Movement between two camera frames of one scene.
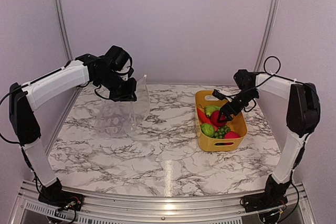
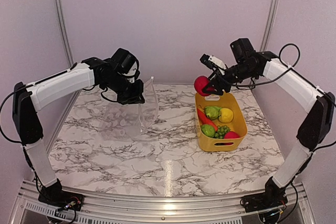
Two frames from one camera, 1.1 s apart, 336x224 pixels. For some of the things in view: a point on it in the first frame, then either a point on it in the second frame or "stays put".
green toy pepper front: x=208 y=129 stays put
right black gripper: x=227 y=105 -> x=216 y=81
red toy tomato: x=214 y=118 -> x=199 y=83
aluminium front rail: x=25 y=205 stays put
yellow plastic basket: x=238 y=124 stays put
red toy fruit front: x=231 y=135 stays put
